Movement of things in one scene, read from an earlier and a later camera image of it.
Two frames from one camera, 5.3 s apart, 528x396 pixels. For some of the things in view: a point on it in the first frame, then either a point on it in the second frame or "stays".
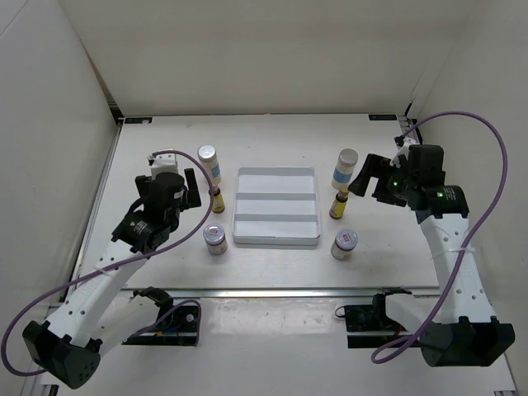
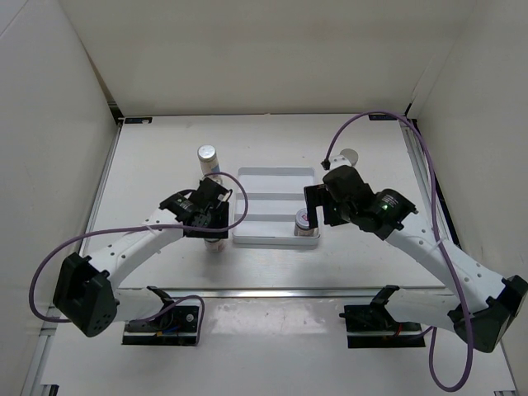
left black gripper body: x=185 y=200 to x=217 y=218
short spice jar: x=215 y=238 stays
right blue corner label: x=383 y=117 stays
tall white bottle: x=208 y=157 stays
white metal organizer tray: x=276 y=209 stays
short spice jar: x=345 y=241 to x=302 y=224
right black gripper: x=371 y=167 to x=318 y=195
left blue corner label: x=138 y=120 stays
